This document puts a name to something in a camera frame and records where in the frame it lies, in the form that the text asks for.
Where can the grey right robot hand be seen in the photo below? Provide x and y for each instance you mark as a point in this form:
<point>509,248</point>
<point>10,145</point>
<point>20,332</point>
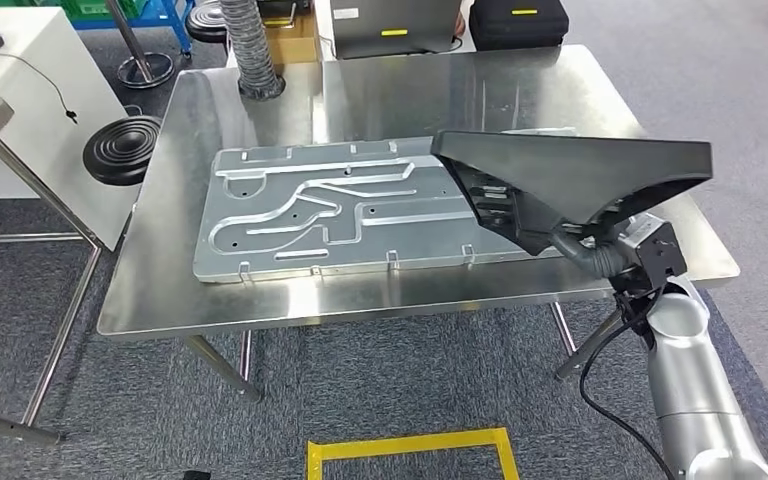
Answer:
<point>516,218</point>

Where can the black plastic car panel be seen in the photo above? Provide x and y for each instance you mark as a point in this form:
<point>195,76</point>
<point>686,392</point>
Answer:
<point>569,172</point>

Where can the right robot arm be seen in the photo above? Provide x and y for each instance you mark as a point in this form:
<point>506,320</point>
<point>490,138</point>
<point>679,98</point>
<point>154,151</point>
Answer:
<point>695,384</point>

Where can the steel workbench table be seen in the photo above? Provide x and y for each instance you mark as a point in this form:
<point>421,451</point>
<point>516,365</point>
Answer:
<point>172,265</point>

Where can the stamped metal plate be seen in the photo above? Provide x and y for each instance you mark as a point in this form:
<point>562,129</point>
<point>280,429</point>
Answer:
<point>331,218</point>

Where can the black case yellow label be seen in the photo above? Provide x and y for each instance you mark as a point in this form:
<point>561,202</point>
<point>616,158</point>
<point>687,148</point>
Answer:
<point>516,26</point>

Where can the cardboard box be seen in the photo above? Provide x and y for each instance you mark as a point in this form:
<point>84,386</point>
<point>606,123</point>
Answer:
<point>294,46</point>

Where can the black round stool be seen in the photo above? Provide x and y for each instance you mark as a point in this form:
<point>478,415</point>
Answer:
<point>206,23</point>
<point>122,149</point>

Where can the blue metal cart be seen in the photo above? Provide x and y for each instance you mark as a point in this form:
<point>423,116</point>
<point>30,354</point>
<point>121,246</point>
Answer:
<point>172,20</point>

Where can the green plastic crate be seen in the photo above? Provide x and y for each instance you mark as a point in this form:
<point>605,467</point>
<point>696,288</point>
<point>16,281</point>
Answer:
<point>86,6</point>

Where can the white cabinet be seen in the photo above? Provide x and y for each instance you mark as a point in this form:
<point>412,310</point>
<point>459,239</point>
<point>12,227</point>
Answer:
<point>13,146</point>

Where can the chrome pedestal stand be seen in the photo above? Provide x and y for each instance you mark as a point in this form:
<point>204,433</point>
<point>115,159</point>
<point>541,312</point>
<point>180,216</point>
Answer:
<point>145,73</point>

